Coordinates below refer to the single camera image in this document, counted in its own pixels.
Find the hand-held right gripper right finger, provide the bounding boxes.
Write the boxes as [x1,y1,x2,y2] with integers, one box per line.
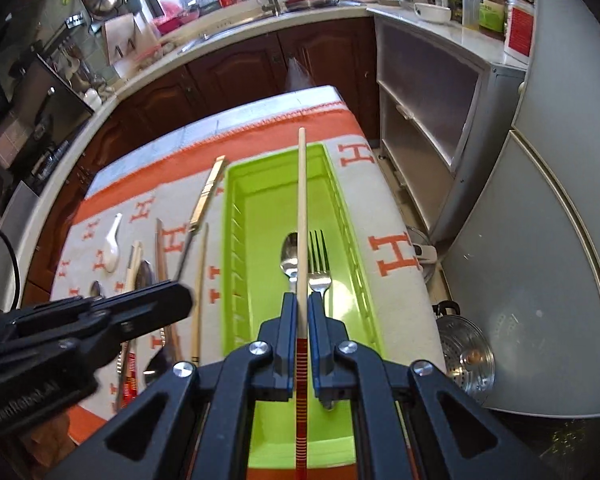
[307,292,556,480]

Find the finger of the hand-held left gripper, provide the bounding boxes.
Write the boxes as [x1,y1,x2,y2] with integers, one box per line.
[0,281,197,358]

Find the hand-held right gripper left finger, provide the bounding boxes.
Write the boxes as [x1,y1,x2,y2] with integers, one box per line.
[45,292,299,480]

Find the green plastic utensil tray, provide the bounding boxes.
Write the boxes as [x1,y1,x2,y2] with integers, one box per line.
[221,142,386,468]

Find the light wooden chopstick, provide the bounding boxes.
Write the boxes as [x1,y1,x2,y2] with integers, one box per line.
[190,222,211,367]
[295,127,311,480]
[114,240,144,411]

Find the white ceramic spoon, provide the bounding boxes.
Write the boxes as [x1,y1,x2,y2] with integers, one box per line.
[101,212,124,274]

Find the metal fork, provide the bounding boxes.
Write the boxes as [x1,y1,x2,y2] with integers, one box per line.
[307,230,333,306]

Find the orange printed blanket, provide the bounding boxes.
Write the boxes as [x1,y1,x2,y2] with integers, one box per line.
[50,85,448,480]

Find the white electric fan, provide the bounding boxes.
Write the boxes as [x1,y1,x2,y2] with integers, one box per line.
[405,227,438,286]

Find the steel pot lid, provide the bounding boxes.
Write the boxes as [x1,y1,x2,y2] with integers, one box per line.
[432,300,496,401]

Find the black stove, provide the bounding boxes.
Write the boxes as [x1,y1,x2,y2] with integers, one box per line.
[10,55,96,196]

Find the pale tablecloth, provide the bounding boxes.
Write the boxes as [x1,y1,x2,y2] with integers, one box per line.
[87,85,341,196]

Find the grey refrigerator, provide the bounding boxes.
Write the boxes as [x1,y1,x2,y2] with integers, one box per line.
[430,0,600,416]

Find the brown wooden kitchen cabinets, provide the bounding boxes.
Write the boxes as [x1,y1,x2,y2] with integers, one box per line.
[22,15,381,311]

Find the knife block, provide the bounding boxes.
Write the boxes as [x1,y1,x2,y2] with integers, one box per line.
[101,12,151,66]

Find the grey cabinet with frosted doors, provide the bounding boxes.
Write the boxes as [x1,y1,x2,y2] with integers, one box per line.
[375,7,528,231]

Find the red plastic basin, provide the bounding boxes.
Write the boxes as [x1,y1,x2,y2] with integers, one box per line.
[152,5,201,36]

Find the steel sink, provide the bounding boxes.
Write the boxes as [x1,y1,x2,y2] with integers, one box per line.
[180,5,281,53]

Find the white bowl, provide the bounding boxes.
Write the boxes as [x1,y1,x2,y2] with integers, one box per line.
[414,2,452,25]

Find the clear bottle with white cap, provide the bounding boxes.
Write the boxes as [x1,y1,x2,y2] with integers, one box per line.
[461,0,482,31]

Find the green label oil bottle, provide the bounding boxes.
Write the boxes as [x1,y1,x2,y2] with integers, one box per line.
[477,0,508,38]

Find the red label container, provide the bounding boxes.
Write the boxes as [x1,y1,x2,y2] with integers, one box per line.
[503,0,536,61]

